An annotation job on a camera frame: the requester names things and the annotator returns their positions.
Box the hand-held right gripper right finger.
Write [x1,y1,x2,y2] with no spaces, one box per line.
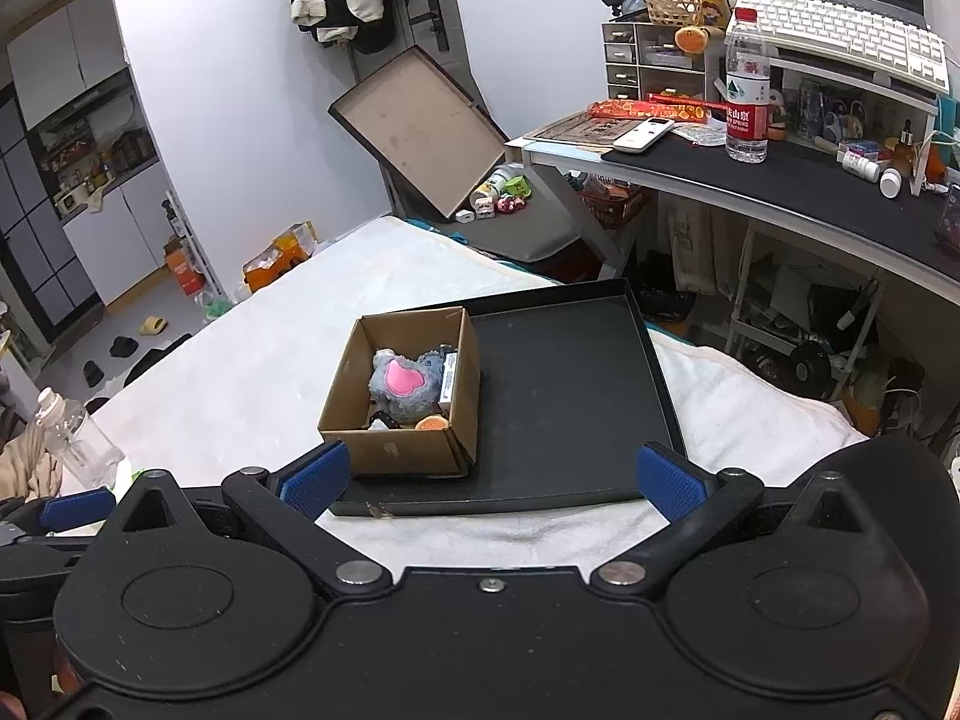
[591,444,863,595]

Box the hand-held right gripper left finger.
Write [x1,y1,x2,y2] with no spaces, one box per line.
[120,441,391,599]

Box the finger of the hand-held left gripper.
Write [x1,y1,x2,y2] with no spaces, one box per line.
[0,487,117,541]

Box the brown cardboard box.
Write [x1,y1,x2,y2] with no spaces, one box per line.
[317,305,481,479]

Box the grey plush with pink patch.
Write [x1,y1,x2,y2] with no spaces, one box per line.
[367,349,443,423]

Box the black tray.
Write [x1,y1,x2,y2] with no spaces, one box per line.
[328,277,689,518]

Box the blue-grey denim plush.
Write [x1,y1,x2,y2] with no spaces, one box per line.
[416,345,458,380]

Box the beige cloth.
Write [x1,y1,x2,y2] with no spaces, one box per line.
[0,427,65,500]

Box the clear glass cup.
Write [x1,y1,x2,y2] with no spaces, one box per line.
[34,388,125,492]

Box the black fan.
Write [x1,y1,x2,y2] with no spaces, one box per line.
[787,341,833,398]

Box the white storage rack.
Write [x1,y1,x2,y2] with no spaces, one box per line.
[727,225,886,398]

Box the large orange carton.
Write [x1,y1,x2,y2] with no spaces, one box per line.
[241,221,316,293]

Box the cream tote bag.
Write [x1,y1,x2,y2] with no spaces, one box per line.
[667,199,740,297]

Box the small orange box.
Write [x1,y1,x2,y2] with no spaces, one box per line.
[165,244,207,297]

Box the white cabinet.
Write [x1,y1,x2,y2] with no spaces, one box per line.
[0,0,188,346]

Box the red basket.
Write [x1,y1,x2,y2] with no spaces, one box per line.
[581,184,650,232]

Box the black desk mat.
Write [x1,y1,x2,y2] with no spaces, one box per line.
[604,131,960,256]

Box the white remote control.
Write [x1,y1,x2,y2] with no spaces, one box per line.
[613,116,676,155]

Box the printed paper packet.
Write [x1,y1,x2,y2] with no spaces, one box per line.
[671,121,728,147]

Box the red label water bottle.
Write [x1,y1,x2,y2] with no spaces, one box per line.
[724,7,772,164]

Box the large brown-lined box lid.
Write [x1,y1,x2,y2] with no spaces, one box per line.
[328,45,511,222]

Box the white desk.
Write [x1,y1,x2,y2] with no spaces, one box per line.
[504,109,960,308]

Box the brown placemat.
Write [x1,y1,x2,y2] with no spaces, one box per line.
[525,111,646,147]

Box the red snack packet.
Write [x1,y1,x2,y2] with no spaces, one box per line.
[587,99,712,123]

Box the black phone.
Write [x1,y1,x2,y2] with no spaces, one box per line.
[934,184,960,248]

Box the brown dropper bottle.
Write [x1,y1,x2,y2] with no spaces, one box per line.
[892,120,917,177]

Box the white desk riser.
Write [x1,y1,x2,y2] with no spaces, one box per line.
[765,52,942,196]

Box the grey drawer organizer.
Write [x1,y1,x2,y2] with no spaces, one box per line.
[600,19,728,102]

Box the wicker basket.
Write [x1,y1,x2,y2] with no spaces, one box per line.
[643,0,710,27]

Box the white keyboard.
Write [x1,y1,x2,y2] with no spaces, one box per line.
[724,0,950,98]

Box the black door handle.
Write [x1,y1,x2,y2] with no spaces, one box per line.
[409,0,451,53]

